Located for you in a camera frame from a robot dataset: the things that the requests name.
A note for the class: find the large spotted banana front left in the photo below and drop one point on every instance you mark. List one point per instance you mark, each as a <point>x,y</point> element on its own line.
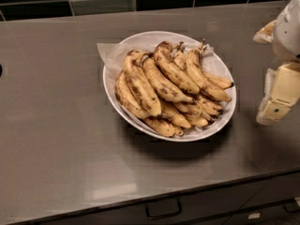
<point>138,84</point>

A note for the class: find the right drawer handle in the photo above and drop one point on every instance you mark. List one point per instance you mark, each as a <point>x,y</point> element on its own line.
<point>291,207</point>

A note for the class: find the far right small banana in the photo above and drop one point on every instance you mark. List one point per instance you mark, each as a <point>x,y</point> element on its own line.
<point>220,81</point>

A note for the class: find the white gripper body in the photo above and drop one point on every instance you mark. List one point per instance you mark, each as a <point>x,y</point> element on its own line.
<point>288,32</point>

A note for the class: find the dark cabinet drawer front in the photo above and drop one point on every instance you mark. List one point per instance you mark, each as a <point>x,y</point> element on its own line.
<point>245,204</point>

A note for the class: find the outer left banana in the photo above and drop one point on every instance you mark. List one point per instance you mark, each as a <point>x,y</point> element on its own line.
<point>126,99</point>

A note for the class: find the lower right short banana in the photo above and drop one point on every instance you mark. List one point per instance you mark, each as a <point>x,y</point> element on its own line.
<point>193,113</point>

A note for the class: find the right lower brown banana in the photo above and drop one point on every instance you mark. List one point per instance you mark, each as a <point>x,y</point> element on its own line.
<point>209,106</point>

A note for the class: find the lower middle banana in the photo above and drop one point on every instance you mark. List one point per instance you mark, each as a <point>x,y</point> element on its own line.
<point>173,115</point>

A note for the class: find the right long spotted banana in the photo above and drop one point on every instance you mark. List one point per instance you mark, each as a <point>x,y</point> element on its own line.
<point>193,62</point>

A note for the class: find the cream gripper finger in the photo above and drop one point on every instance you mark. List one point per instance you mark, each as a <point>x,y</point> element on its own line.
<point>281,92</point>
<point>264,35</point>

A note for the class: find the black drawer handle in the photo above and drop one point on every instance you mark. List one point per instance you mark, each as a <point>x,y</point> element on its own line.
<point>163,209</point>

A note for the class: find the bottom front banana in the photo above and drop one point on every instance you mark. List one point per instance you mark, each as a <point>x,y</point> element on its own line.
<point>161,126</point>

